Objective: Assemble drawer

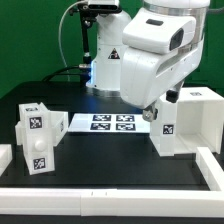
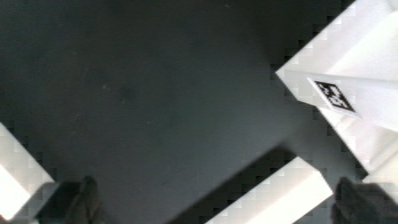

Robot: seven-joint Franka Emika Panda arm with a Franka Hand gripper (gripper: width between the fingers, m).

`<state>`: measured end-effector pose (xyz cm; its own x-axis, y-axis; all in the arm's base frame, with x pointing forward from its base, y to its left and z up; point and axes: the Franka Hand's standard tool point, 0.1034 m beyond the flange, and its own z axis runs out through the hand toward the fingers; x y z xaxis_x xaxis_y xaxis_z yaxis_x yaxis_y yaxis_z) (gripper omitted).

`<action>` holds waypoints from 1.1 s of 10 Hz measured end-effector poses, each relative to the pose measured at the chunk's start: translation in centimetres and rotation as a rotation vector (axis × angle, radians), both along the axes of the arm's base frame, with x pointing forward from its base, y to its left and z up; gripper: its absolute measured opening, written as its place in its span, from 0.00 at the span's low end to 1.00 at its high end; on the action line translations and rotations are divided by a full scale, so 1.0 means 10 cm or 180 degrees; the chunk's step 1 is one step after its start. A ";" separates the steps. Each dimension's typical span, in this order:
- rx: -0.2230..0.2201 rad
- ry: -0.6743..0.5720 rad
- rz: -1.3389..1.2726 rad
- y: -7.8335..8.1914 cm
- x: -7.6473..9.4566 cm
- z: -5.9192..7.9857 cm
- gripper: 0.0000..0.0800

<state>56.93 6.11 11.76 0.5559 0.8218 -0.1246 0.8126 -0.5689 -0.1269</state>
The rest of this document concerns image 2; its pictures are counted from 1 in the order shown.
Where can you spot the white front fence rail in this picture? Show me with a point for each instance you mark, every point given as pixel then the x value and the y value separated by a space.
pixel 284 197

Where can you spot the white left fence block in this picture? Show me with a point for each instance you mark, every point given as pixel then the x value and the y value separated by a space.
pixel 24 175

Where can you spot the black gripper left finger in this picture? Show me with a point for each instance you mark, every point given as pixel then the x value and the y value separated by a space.
pixel 74 207

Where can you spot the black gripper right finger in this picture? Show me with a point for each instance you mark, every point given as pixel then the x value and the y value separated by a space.
pixel 364 204

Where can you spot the white drawer box frame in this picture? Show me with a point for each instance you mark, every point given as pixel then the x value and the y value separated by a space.
pixel 342 77

